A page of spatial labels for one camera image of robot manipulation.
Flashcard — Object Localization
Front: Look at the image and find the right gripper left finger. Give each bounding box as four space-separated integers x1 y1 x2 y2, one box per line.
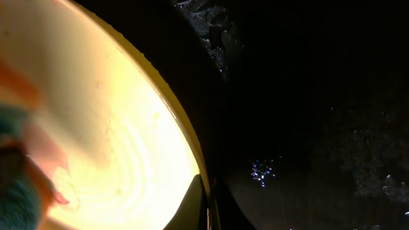
164 174 208 230

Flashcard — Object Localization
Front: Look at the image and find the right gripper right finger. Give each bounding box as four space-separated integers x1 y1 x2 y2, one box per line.
212 178 256 230

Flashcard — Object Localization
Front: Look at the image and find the yellow plate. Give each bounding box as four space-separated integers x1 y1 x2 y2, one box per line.
1 0 209 230

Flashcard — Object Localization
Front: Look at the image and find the green and yellow sponge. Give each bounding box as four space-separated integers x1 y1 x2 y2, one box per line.
1 105 42 230

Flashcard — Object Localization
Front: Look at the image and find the round black tray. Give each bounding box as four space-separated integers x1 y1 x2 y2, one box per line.
82 1 408 229

